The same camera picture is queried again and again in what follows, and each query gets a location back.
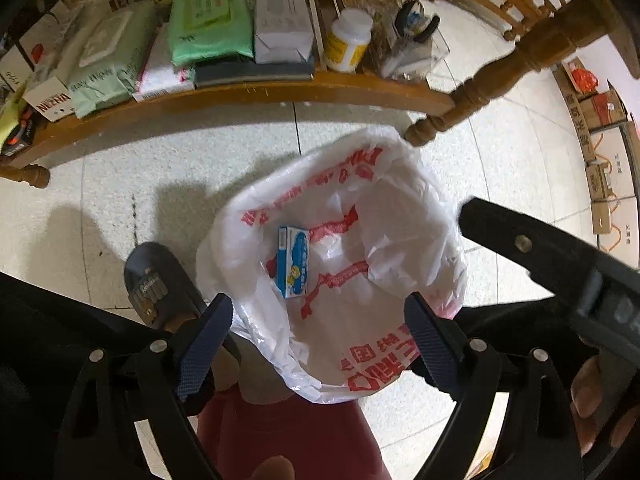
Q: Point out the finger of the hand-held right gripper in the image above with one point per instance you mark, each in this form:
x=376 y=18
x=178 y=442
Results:
x=520 y=242

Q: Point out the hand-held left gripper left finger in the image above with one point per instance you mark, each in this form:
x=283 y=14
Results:
x=202 y=355

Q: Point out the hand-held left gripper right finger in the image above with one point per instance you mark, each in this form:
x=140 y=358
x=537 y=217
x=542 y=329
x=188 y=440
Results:
x=430 y=345

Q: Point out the red waste bin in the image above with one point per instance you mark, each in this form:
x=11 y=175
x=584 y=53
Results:
x=280 y=430

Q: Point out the white red-printed plastic bag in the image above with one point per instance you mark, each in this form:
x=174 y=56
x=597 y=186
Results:
x=400 y=220

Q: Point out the small blue cartoon box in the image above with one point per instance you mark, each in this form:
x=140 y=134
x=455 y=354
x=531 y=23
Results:
x=295 y=265

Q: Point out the person's right hand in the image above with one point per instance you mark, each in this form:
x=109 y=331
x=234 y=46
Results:
x=592 y=390

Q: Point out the person's left hand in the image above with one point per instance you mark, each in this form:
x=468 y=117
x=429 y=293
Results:
x=272 y=470

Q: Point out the person's right leg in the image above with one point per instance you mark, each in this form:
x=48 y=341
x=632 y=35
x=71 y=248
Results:
x=510 y=320

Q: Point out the dark blue slipper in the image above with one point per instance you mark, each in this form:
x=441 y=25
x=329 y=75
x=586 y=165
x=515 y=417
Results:
x=150 y=270

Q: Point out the row of cardboard boxes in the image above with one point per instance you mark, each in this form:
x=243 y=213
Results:
x=607 y=180

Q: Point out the clear plastic organizer box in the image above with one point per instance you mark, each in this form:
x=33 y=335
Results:
x=400 y=60

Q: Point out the black blue small gadget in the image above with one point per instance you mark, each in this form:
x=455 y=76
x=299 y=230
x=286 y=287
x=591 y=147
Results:
x=415 y=22

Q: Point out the wooden table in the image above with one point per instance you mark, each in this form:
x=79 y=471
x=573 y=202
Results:
x=250 y=97

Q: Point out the white bottle yellow label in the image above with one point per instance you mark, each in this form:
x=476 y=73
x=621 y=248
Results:
x=347 y=40

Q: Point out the white flat packet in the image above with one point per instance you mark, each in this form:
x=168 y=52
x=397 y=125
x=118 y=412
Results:
x=160 y=77

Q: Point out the dark grey flat book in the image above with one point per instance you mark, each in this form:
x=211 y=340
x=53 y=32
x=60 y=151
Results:
x=250 y=74

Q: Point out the black orange gadget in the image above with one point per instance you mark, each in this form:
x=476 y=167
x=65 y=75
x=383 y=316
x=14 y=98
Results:
x=20 y=135

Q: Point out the white box red print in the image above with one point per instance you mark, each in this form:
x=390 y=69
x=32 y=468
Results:
x=47 y=95

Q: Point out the pale green wipes pack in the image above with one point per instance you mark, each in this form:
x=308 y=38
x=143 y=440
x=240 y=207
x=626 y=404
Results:
x=110 y=60

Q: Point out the bright green wipes pack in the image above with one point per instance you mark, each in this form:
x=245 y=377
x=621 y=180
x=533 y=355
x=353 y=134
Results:
x=210 y=25

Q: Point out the long white box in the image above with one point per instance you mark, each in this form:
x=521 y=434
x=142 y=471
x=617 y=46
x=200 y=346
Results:
x=280 y=10

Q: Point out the white cardboard box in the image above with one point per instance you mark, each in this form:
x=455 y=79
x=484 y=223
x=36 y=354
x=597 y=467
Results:
x=27 y=45

